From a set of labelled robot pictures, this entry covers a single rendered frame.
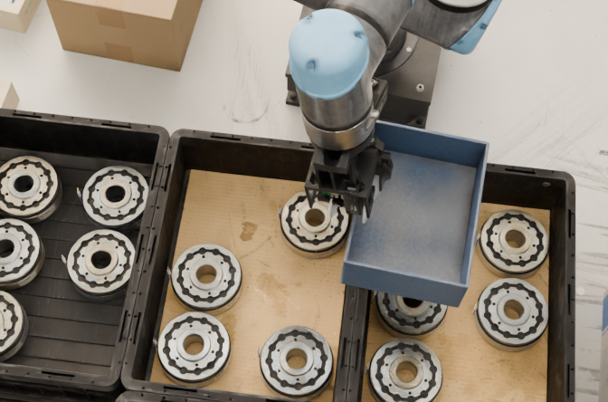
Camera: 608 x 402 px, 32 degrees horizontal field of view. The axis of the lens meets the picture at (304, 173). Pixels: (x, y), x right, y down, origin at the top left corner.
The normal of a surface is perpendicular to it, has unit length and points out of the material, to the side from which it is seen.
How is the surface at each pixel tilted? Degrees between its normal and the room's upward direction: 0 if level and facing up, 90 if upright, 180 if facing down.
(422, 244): 1
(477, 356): 0
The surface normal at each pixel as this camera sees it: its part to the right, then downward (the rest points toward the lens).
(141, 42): -0.21, 0.87
